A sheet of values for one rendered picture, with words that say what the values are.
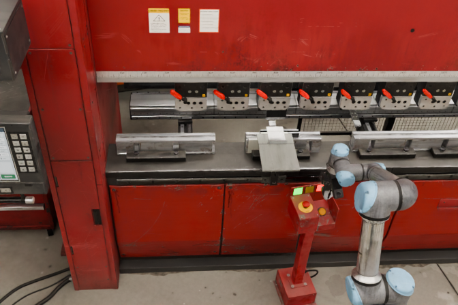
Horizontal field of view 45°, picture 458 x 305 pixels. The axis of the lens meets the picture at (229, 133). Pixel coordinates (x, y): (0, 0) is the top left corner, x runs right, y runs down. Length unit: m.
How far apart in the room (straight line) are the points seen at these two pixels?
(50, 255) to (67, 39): 1.75
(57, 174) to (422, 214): 2.00
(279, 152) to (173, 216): 0.71
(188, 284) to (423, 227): 1.42
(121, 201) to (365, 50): 1.44
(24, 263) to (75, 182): 1.04
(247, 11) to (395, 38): 0.69
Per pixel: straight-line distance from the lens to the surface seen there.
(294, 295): 3.27
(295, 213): 2.79
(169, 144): 2.82
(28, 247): 3.71
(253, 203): 2.99
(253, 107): 3.03
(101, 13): 2.39
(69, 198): 2.81
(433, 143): 3.13
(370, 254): 2.22
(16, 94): 3.21
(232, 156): 2.86
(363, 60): 2.62
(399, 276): 2.37
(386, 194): 2.10
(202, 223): 3.09
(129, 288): 3.41
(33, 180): 2.19
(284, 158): 2.69
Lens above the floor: 2.84
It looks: 41 degrees down
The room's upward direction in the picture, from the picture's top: 4 degrees clockwise
